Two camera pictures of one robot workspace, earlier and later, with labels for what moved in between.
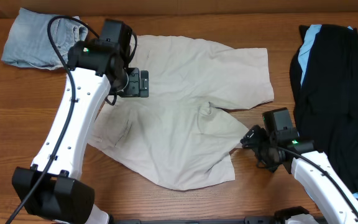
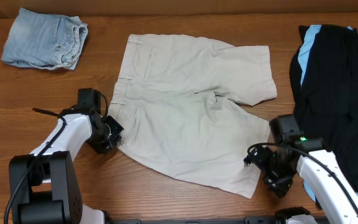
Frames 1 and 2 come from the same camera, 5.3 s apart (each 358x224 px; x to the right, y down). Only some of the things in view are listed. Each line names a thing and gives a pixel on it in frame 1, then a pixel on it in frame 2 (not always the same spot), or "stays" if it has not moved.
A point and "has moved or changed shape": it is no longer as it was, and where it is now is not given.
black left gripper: (140, 83) -> (114, 130)
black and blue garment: (334, 78) stays
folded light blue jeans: (28, 43) stays
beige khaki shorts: (180, 134) has moved or changed shape
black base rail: (253, 219) stays
